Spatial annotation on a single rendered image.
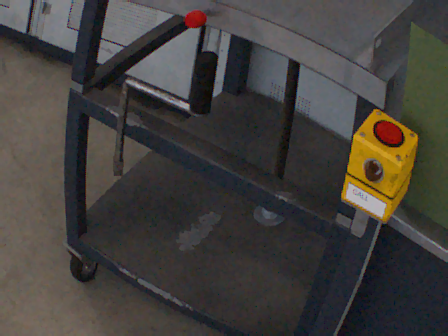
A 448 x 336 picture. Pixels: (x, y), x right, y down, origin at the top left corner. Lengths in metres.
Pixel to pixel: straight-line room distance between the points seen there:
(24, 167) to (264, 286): 0.77
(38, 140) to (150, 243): 0.62
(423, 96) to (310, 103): 1.19
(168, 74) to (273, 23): 1.14
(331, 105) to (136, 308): 0.66
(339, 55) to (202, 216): 0.79
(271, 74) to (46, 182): 0.60
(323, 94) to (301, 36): 0.93
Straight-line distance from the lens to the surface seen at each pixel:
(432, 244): 1.31
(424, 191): 1.32
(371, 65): 1.40
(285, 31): 1.46
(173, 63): 2.55
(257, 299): 1.97
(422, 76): 1.22
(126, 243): 2.05
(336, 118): 2.38
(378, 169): 1.18
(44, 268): 2.21
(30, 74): 2.82
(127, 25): 2.60
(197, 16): 1.48
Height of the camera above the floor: 1.61
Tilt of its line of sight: 40 degrees down
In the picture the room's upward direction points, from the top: 8 degrees clockwise
